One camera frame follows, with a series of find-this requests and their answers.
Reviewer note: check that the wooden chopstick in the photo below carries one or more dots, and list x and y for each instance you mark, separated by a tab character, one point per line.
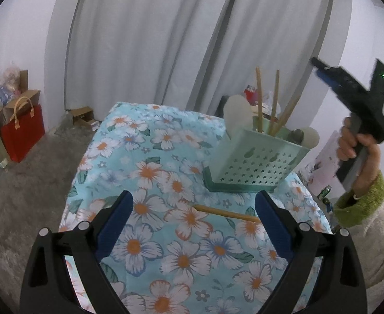
276	96
285	115
259	100
226	214

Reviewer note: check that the mint green utensil holder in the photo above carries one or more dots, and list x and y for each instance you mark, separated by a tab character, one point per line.
251	162

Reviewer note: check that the cardboard box with clutter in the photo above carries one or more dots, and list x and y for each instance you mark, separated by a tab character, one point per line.
13	86

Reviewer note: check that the beige silicone ladle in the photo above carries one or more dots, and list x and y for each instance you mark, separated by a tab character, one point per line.
310	139

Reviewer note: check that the red gift bag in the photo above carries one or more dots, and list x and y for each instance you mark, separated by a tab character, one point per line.
23	129

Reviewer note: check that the green glass bottle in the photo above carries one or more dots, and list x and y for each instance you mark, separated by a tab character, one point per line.
322	196

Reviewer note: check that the grey curtain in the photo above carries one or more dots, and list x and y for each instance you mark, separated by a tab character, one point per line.
186	53

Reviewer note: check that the white plastic bag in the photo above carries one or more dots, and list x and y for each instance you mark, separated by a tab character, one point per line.
268	104

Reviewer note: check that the small cardboard box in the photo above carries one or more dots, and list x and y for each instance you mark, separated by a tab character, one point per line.
83	116

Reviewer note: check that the red thermos bottle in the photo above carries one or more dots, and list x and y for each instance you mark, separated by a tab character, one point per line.
251	94

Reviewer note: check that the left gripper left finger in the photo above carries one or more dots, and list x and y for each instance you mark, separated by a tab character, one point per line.
47	287

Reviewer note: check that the beige silicone spatula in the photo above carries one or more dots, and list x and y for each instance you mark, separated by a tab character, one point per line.
238	115

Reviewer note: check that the person's right hand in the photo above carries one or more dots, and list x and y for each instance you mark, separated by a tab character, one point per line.
370	169

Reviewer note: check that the pink floral paper roll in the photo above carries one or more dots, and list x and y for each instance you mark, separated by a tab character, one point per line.
322	171

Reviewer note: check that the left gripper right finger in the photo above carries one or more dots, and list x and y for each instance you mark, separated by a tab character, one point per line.
339	287

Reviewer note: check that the dark grey side cabinet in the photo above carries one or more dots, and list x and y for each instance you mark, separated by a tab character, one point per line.
220	109

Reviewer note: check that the green cuffed sleeve forearm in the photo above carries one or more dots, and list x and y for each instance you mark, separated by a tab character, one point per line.
364	218

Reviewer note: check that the floral blue tablecloth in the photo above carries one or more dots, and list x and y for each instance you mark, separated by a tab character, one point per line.
169	257

